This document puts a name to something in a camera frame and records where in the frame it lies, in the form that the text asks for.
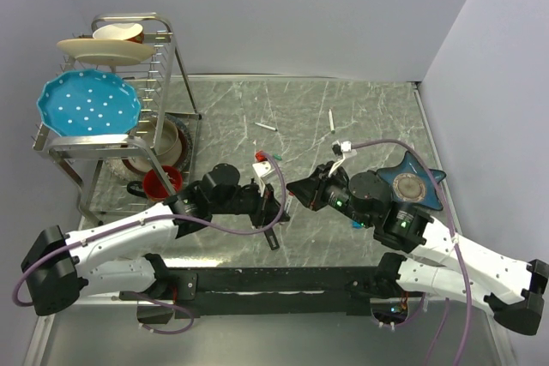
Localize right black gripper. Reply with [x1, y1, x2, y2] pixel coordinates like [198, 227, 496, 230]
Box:
[285, 162, 372, 229]

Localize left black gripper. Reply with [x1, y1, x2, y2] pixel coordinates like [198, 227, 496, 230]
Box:
[210, 176, 290, 226]

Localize black marker blue tip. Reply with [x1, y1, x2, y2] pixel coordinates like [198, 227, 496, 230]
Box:
[264, 230, 280, 250]

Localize white pen red tip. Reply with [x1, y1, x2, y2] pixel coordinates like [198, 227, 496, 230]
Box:
[285, 196, 295, 213]

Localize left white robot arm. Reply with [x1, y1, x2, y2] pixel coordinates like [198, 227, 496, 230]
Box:
[12, 158, 288, 316]

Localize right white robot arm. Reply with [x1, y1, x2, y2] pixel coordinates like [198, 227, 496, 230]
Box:
[287, 163, 548, 336]

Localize white pen green tip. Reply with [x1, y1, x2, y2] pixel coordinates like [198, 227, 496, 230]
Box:
[328, 108, 335, 134]

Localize white pen black tip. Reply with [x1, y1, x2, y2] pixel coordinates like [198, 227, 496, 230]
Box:
[254, 122, 278, 132]

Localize blue star-shaped dish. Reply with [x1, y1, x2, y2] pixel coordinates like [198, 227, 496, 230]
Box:
[376, 151, 443, 211]

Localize cream deep bowl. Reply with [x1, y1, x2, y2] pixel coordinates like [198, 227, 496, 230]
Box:
[128, 117, 183, 173]

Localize red mug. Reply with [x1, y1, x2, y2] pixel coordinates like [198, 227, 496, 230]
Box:
[126, 165, 183, 202]

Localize metal dish rack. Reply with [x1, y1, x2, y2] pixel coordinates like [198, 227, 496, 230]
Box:
[33, 13, 202, 226]

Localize patterned rim plate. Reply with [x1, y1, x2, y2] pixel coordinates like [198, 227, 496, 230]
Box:
[105, 114, 193, 181]

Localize blue polka dot plate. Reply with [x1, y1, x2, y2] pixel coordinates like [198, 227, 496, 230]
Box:
[37, 69, 142, 137]

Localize white and red bowl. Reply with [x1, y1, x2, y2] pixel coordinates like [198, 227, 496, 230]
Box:
[92, 23, 144, 44]

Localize cream flat plate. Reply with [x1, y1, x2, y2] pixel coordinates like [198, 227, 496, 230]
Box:
[57, 38, 156, 66]

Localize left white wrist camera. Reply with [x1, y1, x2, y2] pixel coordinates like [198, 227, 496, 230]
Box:
[252, 151, 275, 183]

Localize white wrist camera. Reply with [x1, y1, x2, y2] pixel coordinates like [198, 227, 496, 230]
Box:
[252, 151, 275, 183]
[329, 141, 357, 177]

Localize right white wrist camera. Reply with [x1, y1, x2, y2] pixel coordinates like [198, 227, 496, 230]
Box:
[329, 141, 357, 177]

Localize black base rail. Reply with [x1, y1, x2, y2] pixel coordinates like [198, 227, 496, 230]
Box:
[143, 267, 407, 317]

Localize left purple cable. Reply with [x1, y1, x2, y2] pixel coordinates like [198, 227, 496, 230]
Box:
[10, 153, 287, 336]

